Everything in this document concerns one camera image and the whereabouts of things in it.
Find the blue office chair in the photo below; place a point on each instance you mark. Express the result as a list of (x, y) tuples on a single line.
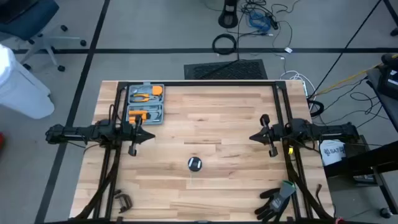
[(28, 18)]

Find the white plastic bin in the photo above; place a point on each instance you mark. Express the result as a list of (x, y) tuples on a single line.
[(21, 90)]

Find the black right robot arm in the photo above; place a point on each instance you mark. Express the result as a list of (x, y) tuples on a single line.
[(326, 130)]

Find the black stand base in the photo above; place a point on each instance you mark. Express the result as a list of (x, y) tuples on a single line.
[(228, 18)]

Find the white printed bucket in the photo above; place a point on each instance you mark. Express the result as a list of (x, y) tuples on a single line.
[(331, 152)]

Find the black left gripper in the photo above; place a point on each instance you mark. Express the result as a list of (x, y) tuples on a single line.
[(133, 135)]

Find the black power strip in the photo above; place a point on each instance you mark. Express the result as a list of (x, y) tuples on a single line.
[(273, 22)]

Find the white plug adapter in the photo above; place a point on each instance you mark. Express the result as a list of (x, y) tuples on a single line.
[(288, 49)]

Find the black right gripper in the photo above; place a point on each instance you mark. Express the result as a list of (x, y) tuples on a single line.
[(275, 135)]

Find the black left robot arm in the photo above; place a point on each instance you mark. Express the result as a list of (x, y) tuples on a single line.
[(77, 133)]

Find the orange tape measure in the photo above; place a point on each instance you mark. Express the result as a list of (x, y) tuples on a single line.
[(157, 90)]

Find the black floor mat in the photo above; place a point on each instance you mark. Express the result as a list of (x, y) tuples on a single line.
[(233, 70)]

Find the grey black work glove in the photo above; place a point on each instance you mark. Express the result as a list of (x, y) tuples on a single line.
[(278, 202)]

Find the grey plastic tool case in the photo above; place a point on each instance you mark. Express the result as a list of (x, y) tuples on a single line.
[(145, 104)]

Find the black equipment box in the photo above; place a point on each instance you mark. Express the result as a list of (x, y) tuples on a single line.
[(390, 84)]

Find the small yellow tag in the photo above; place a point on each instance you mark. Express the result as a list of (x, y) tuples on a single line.
[(290, 151)]

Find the black side desk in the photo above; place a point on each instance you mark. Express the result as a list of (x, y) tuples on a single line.
[(381, 105)]

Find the black C-clamp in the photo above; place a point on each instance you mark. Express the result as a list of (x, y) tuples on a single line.
[(126, 202)]

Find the orange black utility knife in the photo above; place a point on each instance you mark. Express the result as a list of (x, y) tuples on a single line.
[(135, 120)]

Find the black metal cart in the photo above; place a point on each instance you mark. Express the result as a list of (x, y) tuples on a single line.
[(357, 161)]

